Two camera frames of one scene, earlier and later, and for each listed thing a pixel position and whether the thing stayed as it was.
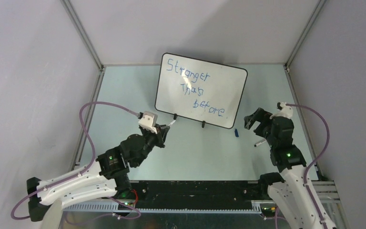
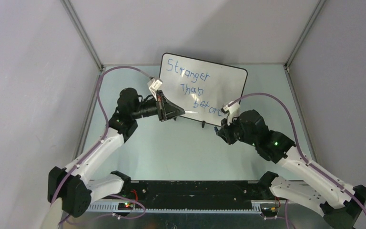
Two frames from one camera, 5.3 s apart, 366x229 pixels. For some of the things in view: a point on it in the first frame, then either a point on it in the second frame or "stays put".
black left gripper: [162, 132] to [166, 109]
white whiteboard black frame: [199, 90] stays put
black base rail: [194, 195] stays put
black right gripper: [260, 115] to [225, 131]
